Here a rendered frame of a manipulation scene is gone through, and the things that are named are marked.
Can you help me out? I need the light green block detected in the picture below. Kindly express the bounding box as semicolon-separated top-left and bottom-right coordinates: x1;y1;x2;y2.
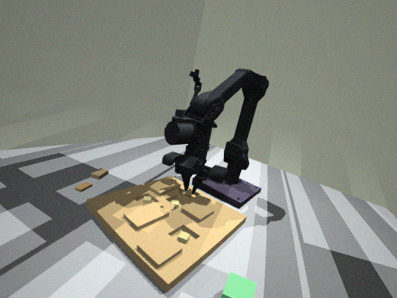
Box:
221;272;257;298

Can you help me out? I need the tan puzzle board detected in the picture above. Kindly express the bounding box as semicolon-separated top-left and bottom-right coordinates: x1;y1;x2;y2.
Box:
86;176;247;292

